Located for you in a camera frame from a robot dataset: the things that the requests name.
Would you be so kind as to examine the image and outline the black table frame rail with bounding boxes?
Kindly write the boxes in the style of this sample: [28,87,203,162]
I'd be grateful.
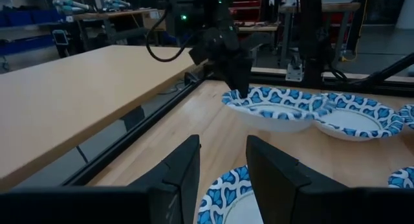
[61,75,210,186]
[206,70,414,97]

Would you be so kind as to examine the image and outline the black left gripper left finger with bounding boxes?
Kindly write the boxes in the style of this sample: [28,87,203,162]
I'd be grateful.
[0,134,202,224]

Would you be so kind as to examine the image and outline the white-edged phone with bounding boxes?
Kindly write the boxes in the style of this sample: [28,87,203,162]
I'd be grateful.
[52,29,70,46]

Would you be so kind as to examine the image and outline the black frame upright post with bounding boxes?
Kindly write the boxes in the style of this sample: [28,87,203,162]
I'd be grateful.
[298,0,325,89]

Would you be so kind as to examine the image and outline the red tool cabinet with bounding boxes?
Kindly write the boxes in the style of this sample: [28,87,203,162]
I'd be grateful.
[223,0,263,23]

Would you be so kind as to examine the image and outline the black looped cable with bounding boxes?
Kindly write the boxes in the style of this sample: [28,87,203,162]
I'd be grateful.
[145,6,197,63]

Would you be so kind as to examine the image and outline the grey metal bracket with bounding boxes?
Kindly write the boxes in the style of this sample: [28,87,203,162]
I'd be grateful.
[285,54,305,83]

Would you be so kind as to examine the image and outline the teal hand tool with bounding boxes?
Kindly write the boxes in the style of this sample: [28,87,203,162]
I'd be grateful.
[102,0,131,12]
[52,0,91,15]

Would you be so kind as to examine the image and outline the wooden workbench with metal legs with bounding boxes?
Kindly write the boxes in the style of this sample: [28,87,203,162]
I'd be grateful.
[278,1,362,68]

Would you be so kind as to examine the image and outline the blue storage bins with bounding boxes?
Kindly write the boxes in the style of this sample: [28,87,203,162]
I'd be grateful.
[0,7,67,28]

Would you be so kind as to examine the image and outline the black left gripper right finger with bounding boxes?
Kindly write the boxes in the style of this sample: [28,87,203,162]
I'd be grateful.
[245,135,414,224]

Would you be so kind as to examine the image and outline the yellow cable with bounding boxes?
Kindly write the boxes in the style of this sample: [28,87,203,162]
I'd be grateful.
[340,0,370,63]

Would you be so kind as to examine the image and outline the black diagonal frame brace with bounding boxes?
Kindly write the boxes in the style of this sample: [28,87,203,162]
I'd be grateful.
[351,51,414,86]

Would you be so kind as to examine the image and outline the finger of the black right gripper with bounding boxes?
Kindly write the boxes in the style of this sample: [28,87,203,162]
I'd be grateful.
[239,58,254,99]
[224,66,245,98]

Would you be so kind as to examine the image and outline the cardboard box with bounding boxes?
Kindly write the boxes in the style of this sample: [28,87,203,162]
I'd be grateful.
[141,9,168,32]

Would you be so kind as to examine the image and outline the blue patterned paper bowl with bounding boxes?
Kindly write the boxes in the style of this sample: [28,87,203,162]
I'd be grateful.
[314,92,405,142]
[398,104,414,131]
[387,166,414,189]
[221,85,334,133]
[196,164,265,224]

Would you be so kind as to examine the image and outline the light wooden shelf board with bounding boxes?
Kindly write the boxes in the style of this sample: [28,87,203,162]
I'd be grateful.
[0,44,199,190]

